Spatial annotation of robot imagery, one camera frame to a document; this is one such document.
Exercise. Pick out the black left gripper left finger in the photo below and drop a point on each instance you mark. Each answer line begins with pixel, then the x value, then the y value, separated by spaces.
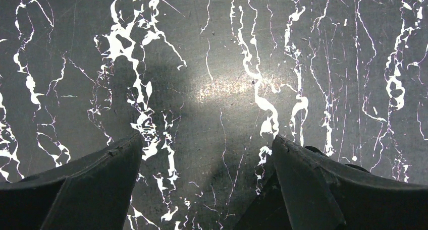
pixel 92 192

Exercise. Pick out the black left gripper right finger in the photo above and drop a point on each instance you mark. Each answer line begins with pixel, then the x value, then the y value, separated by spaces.
pixel 402 205

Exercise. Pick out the black makeup drawer box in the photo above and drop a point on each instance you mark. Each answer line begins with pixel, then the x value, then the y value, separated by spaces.
pixel 264 208

